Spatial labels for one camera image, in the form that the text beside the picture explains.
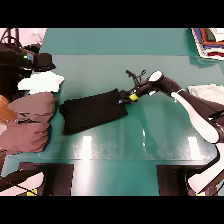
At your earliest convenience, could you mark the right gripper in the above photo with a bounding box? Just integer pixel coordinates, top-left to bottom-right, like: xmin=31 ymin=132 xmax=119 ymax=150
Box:
xmin=119 ymin=83 xmax=153 ymax=104

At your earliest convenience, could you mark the black garment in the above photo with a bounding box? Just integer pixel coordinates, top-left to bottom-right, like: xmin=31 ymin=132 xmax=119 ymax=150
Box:
xmin=59 ymin=88 xmax=130 ymax=136

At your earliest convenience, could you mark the white garment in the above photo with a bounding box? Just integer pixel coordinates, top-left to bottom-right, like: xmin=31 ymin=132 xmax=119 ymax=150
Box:
xmin=17 ymin=70 xmax=65 ymax=96
xmin=187 ymin=83 xmax=224 ymax=106

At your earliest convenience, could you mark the heap of clothes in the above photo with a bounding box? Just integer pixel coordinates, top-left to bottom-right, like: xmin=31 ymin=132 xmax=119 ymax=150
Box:
xmin=190 ymin=27 xmax=224 ymax=62

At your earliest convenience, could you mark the orange garment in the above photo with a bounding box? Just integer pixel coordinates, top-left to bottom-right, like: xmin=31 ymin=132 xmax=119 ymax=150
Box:
xmin=0 ymin=94 xmax=18 ymax=126

